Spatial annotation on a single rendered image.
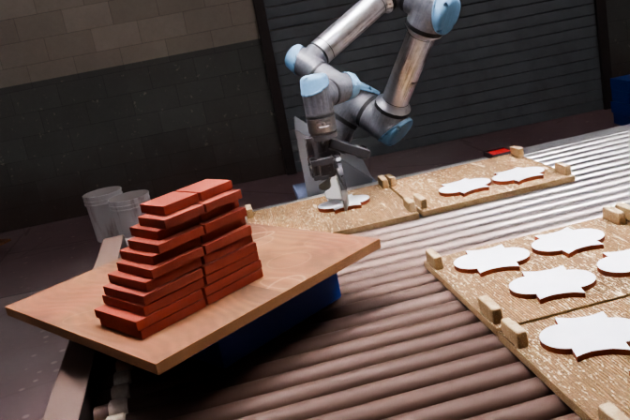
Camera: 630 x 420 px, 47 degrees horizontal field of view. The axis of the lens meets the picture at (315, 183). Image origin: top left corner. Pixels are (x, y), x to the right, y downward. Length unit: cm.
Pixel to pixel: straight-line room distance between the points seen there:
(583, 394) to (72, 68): 604
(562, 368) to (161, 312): 59
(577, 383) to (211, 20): 580
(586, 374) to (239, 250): 56
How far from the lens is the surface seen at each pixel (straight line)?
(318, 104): 188
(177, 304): 117
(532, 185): 192
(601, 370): 108
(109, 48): 667
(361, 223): 180
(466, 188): 192
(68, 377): 133
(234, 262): 123
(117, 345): 115
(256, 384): 119
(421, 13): 214
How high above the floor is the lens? 148
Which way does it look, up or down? 14 degrees down
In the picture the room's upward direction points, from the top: 11 degrees counter-clockwise
